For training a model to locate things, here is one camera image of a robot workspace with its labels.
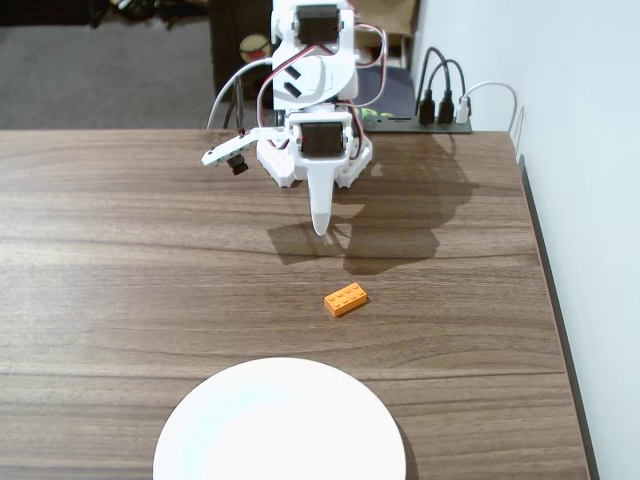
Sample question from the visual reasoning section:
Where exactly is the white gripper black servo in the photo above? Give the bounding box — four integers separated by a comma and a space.
287, 112, 354, 237

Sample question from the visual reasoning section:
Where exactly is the orange lego block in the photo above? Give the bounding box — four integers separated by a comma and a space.
323, 282, 370, 319

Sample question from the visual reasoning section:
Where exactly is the white round plate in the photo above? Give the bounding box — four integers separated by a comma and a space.
152, 357, 407, 480

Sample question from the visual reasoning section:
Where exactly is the black power strip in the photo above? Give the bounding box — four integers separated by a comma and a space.
363, 117, 474, 135

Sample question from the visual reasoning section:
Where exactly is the dark bag with green print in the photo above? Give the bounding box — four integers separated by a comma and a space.
355, 64, 417, 121

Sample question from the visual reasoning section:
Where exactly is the round red cream object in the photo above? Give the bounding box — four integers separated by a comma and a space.
239, 34, 272, 64

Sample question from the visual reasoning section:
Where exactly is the dark cabinet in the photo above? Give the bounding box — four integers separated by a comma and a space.
209, 0, 276, 132

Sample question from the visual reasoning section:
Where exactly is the brown paper bag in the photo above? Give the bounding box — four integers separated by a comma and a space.
357, 0, 421, 37

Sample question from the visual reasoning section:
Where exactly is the black furniture base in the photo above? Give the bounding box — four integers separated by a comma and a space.
0, 0, 211, 31

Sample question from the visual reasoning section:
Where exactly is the wrist camera on white mount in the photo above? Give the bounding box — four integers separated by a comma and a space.
201, 127, 261, 177

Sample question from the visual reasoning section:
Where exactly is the black camera cable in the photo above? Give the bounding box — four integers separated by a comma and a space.
233, 79, 247, 136

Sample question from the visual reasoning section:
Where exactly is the red white black servo wire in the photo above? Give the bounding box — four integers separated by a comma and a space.
352, 19, 390, 109
255, 42, 341, 151

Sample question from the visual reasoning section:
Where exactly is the black plug with cable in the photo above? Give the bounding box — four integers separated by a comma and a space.
416, 47, 451, 126
437, 58, 467, 125

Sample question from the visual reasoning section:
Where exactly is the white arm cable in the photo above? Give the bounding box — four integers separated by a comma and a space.
207, 58, 275, 132

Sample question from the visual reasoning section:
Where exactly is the white plug with cable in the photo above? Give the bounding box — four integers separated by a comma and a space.
454, 80, 519, 139

